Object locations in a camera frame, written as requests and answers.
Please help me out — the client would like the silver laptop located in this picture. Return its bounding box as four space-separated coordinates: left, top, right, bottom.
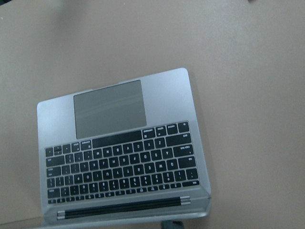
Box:
37 68 211 229

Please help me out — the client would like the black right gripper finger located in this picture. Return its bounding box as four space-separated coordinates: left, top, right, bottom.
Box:
161 220 184 229

